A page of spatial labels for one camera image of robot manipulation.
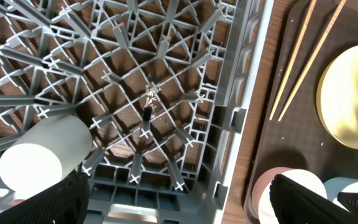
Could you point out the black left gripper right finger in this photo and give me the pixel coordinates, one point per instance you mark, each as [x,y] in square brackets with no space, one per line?
[294,203]

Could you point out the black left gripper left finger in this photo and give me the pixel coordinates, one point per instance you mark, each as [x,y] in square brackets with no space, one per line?
[65,202]

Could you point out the light blue small bowl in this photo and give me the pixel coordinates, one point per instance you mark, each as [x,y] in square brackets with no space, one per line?
[340,184]

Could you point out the white cup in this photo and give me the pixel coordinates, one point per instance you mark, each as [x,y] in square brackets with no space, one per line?
[45,154]

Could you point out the wooden chopstick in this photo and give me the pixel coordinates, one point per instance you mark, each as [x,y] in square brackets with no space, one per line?
[311,58]
[292,58]

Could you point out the pink small bowl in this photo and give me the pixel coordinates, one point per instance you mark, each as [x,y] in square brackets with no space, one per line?
[261,190]

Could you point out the dark brown serving tray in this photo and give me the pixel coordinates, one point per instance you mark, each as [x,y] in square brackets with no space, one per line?
[298,139]

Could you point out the yellow round plate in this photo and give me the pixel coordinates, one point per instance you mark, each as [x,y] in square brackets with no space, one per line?
[337,98]

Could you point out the grey plastic dish rack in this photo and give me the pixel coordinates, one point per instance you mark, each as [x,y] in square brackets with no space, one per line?
[164,88]

